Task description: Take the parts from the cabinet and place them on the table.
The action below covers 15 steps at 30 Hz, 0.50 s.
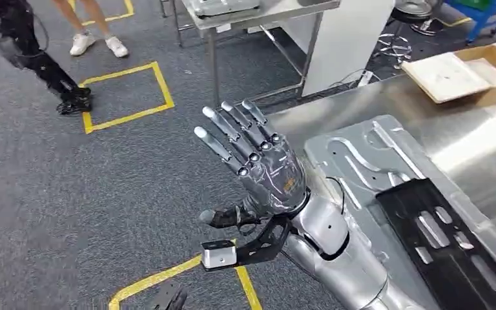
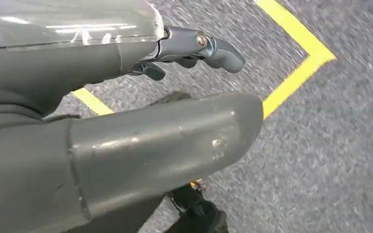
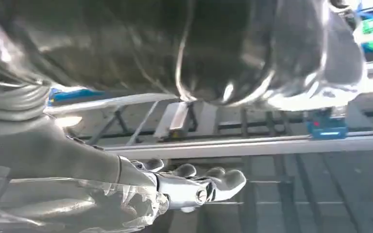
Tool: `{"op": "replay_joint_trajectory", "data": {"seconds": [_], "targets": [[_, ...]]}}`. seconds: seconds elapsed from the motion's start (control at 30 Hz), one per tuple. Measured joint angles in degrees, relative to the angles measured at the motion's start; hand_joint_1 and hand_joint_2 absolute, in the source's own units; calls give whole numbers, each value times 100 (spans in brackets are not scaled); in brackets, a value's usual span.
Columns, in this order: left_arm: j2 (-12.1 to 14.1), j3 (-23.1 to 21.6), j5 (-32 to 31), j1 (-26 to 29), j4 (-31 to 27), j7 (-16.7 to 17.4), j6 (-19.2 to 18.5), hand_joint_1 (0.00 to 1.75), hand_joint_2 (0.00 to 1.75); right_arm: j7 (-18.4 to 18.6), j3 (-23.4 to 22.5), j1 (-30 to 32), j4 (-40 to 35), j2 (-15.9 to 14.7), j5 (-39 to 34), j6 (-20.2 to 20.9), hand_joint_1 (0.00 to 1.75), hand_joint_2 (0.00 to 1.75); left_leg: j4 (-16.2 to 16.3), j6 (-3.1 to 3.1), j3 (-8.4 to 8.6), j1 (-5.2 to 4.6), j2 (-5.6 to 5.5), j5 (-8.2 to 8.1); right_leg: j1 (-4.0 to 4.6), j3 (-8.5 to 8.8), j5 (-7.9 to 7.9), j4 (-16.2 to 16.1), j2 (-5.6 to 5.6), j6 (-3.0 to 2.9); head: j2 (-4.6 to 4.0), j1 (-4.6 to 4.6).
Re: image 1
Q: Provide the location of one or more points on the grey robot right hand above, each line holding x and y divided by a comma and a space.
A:
273, 179

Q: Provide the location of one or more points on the black plastic car panel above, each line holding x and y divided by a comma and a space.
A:
402, 214

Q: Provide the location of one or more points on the stamped grey metal sheet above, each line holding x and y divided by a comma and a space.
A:
359, 145

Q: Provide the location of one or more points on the white power strip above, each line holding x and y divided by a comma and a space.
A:
365, 78

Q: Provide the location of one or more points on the yellow floor tape square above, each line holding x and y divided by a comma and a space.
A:
158, 278

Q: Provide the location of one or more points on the black robot foot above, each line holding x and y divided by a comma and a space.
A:
166, 297

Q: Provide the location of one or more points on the grey metal part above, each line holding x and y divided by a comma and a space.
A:
222, 6

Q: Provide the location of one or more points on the steel bench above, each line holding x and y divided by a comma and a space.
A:
466, 141

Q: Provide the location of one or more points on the large white foam board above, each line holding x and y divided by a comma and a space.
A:
445, 75

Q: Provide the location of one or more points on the person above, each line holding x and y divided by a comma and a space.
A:
81, 43

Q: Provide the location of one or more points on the small white foam board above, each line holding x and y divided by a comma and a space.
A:
489, 70

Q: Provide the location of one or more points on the cardboard box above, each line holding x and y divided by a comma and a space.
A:
487, 51

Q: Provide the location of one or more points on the black robot leg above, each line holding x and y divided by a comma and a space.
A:
47, 68

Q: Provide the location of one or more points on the black camera bracket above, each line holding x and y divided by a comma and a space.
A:
261, 248

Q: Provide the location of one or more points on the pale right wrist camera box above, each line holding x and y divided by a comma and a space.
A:
218, 255

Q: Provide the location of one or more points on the steel frame table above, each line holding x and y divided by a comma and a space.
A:
282, 10

